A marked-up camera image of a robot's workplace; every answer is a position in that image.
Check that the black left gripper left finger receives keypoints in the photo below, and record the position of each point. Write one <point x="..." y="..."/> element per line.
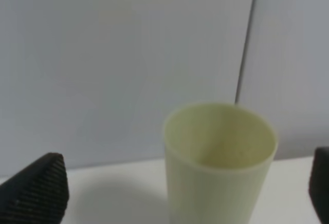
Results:
<point x="39" y="193"/>

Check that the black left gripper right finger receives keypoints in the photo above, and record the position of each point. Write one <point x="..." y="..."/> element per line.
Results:
<point x="318" y="184"/>

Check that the pale green plastic cup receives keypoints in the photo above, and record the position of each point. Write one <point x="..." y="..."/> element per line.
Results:
<point x="217" y="157"/>

